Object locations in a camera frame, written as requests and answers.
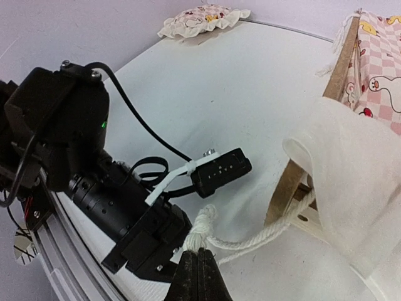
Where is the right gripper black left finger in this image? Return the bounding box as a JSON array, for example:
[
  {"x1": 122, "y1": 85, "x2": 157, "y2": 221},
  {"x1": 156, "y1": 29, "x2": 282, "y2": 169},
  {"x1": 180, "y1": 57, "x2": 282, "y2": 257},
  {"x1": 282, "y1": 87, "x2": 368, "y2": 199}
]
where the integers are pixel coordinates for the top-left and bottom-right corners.
[{"x1": 165, "y1": 251, "x2": 198, "y2": 301}]

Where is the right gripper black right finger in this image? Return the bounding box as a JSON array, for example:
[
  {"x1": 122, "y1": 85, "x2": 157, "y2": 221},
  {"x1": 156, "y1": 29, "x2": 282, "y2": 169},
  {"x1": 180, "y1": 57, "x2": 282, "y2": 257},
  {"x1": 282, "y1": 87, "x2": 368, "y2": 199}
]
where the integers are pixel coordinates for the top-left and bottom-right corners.
[{"x1": 196, "y1": 248, "x2": 233, "y2": 301}]

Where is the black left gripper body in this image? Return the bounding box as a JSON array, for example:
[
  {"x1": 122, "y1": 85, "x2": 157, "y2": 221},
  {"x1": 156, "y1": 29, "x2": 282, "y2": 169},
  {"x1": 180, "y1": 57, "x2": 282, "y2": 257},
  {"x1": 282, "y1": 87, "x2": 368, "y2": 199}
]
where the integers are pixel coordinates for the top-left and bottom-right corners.
[{"x1": 67, "y1": 159, "x2": 190, "y2": 281}]

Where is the white cotton tie rope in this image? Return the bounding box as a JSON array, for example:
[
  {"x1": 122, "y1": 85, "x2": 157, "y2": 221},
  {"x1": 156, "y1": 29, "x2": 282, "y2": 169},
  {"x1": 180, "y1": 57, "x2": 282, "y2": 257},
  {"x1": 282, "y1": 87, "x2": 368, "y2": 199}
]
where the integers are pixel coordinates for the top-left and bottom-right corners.
[{"x1": 184, "y1": 187, "x2": 317, "y2": 266}]

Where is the wooden pet bed frame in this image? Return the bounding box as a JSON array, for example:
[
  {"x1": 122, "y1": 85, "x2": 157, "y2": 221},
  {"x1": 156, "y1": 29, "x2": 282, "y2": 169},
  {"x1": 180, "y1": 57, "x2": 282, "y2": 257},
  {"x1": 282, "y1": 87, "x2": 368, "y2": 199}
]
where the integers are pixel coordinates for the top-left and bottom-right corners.
[{"x1": 261, "y1": 11, "x2": 361, "y2": 241}]

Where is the duck print bed cushion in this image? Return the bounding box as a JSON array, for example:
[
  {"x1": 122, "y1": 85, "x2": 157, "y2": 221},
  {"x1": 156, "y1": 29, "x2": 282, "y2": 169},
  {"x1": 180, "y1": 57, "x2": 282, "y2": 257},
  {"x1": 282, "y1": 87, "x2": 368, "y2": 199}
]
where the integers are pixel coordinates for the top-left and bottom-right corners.
[{"x1": 283, "y1": 12, "x2": 400, "y2": 300}]

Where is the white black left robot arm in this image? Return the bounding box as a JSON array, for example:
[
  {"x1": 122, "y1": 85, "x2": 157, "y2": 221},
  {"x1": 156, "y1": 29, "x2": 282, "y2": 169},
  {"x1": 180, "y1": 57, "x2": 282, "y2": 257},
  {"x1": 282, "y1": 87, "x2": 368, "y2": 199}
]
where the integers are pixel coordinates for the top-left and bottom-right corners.
[{"x1": 1, "y1": 61, "x2": 190, "y2": 283}]

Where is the small duck print pillow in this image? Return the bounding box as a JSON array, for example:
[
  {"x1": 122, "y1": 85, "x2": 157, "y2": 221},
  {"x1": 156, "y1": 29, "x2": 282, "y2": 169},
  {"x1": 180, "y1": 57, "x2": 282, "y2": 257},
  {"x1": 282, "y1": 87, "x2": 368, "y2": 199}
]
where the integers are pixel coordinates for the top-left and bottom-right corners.
[{"x1": 157, "y1": 4, "x2": 251, "y2": 38}]

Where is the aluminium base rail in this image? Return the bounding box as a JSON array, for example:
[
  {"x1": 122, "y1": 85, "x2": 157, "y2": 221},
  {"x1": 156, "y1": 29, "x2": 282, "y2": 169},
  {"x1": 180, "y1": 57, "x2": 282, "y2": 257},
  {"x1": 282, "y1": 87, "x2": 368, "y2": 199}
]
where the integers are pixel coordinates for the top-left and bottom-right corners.
[{"x1": 12, "y1": 187, "x2": 126, "y2": 301}]

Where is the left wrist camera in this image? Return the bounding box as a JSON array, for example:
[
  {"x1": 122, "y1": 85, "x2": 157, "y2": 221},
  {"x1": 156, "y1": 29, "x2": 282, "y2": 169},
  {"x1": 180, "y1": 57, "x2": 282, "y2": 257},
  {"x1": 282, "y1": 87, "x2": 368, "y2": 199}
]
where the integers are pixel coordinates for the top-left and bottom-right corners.
[{"x1": 145, "y1": 147, "x2": 253, "y2": 206}]

